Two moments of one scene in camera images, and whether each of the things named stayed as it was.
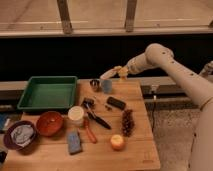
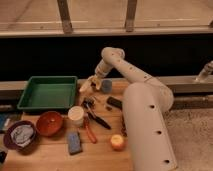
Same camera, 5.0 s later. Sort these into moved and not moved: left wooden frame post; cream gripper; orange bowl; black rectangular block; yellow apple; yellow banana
Moved: cream gripper; yellow banana
Not moved: black rectangular block; yellow apple; left wooden frame post; orange bowl
